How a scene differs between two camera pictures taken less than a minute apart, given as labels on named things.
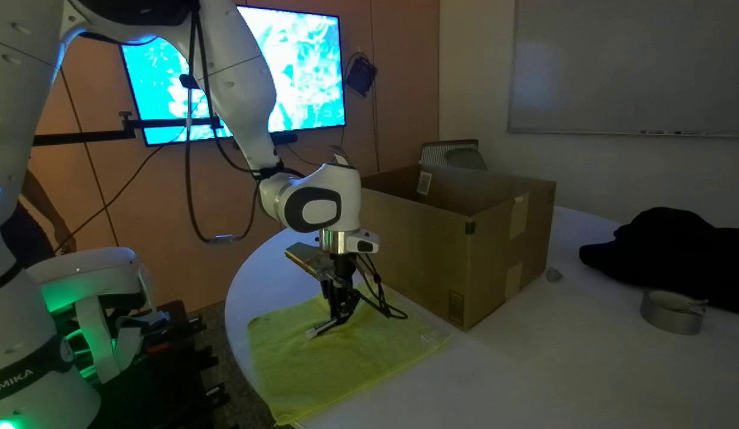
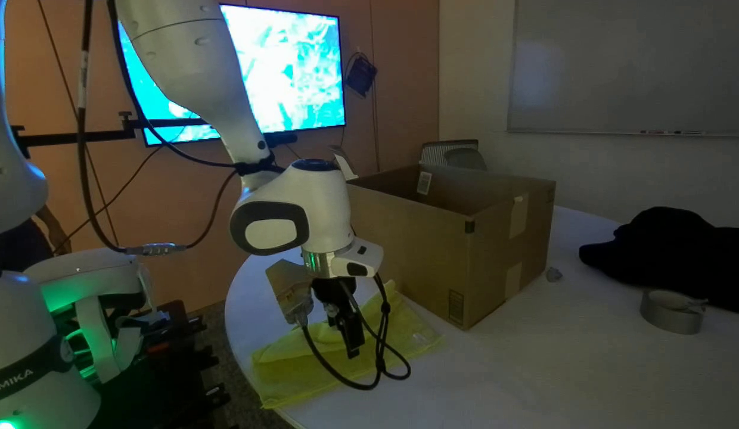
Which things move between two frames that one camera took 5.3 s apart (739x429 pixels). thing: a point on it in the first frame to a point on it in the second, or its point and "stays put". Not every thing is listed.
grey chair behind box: (450, 156) stays put
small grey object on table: (554, 274) stays put
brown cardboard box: (457, 242) stays put
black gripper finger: (344, 306) to (354, 331)
